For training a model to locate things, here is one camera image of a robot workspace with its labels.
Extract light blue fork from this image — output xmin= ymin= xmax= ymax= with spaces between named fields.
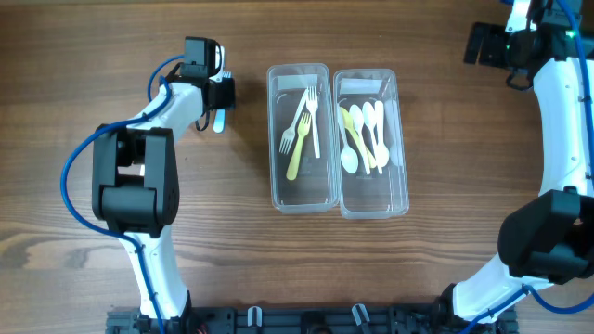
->
xmin=213 ymin=71 xmax=232 ymax=134

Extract white fork tines down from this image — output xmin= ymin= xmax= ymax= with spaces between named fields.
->
xmin=279 ymin=90 xmax=307 ymax=154

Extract clear white fork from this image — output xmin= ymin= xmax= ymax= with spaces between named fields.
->
xmin=305 ymin=86 xmax=321 ymax=159

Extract yellow spoon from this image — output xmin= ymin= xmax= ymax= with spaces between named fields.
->
xmin=340 ymin=107 xmax=377 ymax=169

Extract white flat-handle spoon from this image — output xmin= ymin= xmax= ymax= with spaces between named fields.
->
xmin=362 ymin=102 xmax=382 ymax=174

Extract white spoon slim handle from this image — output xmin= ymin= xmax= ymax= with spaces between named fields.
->
xmin=337 ymin=107 xmax=358 ymax=174

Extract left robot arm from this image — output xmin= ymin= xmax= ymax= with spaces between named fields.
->
xmin=92 ymin=37 xmax=235 ymax=333

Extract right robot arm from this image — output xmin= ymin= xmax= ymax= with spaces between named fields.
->
xmin=430 ymin=0 xmax=593 ymax=333

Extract clear container left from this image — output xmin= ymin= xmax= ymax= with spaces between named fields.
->
xmin=267 ymin=63 xmax=339 ymax=214

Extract blue cable left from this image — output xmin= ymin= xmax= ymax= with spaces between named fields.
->
xmin=59 ymin=54 xmax=187 ymax=334

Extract blue cable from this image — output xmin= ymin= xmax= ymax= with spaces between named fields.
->
xmin=59 ymin=54 xmax=187 ymax=334
xmin=461 ymin=0 xmax=594 ymax=334

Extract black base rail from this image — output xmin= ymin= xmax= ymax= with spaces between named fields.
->
xmin=105 ymin=304 xmax=520 ymax=334

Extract blue cable right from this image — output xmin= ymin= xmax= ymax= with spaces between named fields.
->
xmin=461 ymin=0 xmax=594 ymax=334

